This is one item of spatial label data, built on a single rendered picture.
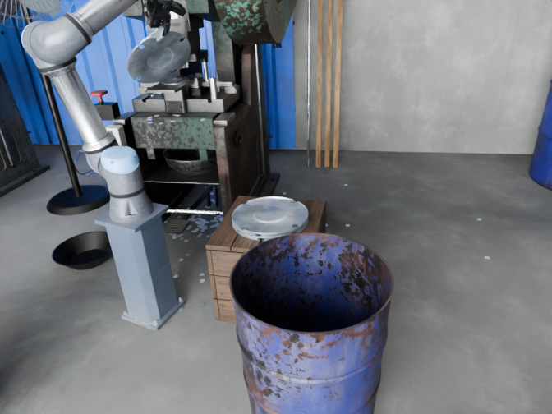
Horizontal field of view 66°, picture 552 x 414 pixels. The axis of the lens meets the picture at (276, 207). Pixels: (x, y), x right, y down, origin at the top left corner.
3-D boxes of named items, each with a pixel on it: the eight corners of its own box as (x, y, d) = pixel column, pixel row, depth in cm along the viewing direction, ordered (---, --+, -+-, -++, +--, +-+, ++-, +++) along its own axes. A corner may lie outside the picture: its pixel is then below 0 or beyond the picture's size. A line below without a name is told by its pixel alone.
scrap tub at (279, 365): (384, 479, 110) (400, 342, 88) (227, 455, 118) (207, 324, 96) (378, 355, 147) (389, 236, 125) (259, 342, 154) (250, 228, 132)
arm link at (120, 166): (116, 198, 140) (106, 159, 134) (102, 186, 150) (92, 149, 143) (149, 187, 147) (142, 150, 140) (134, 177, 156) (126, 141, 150)
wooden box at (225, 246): (312, 333, 157) (312, 254, 141) (215, 320, 165) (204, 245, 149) (325, 269, 192) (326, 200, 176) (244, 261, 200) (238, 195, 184)
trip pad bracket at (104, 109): (120, 144, 199) (111, 103, 190) (101, 144, 201) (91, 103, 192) (126, 140, 204) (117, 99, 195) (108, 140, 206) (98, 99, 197)
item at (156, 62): (201, 51, 192) (200, 50, 192) (166, 20, 164) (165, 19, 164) (154, 91, 198) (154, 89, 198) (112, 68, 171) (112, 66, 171)
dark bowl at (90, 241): (100, 280, 193) (97, 267, 189) (42, 275, 198) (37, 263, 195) (131, 244, 219) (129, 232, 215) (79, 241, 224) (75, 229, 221)
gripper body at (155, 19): (140, 15, 160) (145, -13, 151) (161, 13, 165) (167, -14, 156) (150, 29, 159) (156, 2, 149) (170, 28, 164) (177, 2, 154)
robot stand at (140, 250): (157, 331, 162) (133, 229, 141) (120, 318, 169) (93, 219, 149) (186, 301, 176) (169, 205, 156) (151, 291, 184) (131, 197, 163)
